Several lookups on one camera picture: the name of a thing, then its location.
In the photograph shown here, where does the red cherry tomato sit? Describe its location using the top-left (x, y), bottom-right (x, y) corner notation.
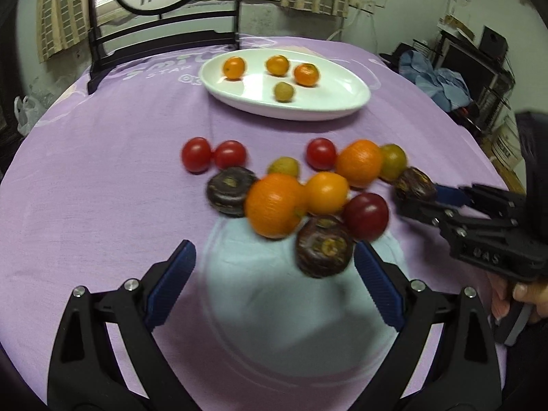
top-left (214, 140), bottom-right (248, 170)
top-left (306, 138), bottom-right (337, 170)
top-left (182, 137), bottom-right (212, 174)

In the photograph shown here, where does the black computer monitor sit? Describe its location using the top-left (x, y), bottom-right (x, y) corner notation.
top-left (441, 34), bottom-right (502, 104)

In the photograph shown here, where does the white plastic bag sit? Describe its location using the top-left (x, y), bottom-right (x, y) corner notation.
top-left (14, 95), bottom-right (40, 136)

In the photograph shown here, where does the white oval plate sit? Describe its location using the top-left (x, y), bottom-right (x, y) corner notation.
top-left (200, 48), bottom-right (371, 121)

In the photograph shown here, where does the blue cloth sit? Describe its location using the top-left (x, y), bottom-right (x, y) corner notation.
top-left (400, 49), bottom-right (472, 111)

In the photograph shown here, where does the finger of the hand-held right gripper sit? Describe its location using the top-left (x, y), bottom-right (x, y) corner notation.
top-left (434, 183), bottom-right (527, 223)
top-left (396, 199), bottom-right (521, 245)

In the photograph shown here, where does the person's right hand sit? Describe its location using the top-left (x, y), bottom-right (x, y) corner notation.
top-left (488, 274), bottom-right (548, 325)

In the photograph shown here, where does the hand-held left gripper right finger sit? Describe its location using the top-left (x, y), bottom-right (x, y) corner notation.
top-left (351, 241), bottom-right (502, 411)

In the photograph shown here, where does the yellow-orange tomato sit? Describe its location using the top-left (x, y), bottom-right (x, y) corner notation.
top-left (305, 172), bottom-right (349, 216)

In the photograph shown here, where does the small orange mandarin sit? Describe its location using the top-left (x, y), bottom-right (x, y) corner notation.
top-left (294, 63), bottom-right (320, 87)
top-left (265, 55), bottom-right (290, 77)
top-left (223, 57), bottom-right (246, 80)

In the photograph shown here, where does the dark red tomato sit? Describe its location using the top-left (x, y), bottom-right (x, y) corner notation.
top-left (342, 192), bottom-right (390, 241)

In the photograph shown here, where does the black speaker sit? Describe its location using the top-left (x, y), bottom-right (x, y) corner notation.
top-left (479, 26), bottom-right (508, 59)

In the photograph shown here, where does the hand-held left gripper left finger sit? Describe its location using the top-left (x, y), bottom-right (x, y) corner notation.
top-left (48, 240), bottom-right (202, 411)

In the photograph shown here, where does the greenish orange mandarin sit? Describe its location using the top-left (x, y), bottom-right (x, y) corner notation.
top-left (379, 143), bottom-right (407, 182)

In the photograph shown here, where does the large orange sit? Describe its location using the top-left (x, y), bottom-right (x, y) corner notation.
top-left (245, 173), bottom-right (310, 239)
top-left (335, 139), bottom-right (384, 188)

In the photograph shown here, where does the dark purple fruit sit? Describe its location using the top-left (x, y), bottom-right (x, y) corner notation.
top-left (295, 215), bottom-right (355, 279)
top-left (393, 167), bottom-right (438, 203)
top-left (207, 167), bottom-right (260, 217)

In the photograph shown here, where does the purple printed tablecloth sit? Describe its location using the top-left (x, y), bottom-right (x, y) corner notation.
top-left (0, 34), bottom-right (527, 411)

